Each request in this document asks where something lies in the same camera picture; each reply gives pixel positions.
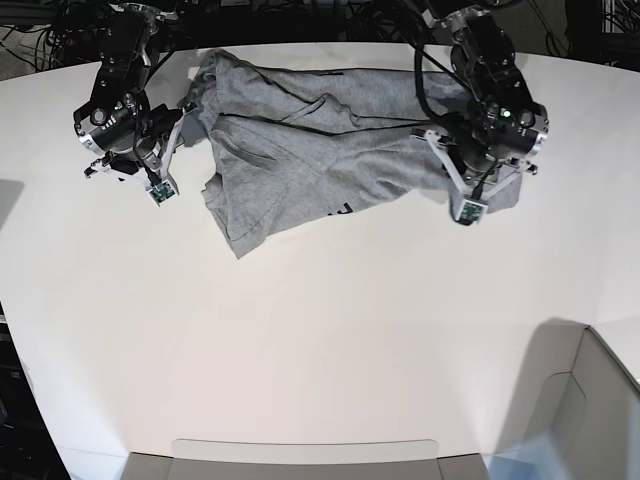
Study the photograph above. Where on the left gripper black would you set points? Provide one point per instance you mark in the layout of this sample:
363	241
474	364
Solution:
469	146

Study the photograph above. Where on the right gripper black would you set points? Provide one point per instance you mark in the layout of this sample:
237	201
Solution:
144	147

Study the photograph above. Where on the grey T-shirt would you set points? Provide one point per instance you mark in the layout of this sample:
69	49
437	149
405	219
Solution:
293	147

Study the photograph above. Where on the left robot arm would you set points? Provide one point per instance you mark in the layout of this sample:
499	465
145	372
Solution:
502	123

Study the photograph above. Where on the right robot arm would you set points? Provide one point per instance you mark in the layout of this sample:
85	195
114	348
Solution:
129	50

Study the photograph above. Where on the grey bin right front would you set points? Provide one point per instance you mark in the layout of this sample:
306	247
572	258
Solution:
574	414

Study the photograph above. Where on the grey tray front centre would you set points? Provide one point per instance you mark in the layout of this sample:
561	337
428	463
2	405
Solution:
200	459

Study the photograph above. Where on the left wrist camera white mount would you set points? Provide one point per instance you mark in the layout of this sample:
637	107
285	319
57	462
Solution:
470	205

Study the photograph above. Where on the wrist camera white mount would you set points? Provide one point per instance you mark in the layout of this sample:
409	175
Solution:
102	139
470	205

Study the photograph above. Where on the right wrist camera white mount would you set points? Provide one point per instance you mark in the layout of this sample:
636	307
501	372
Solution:
102	139

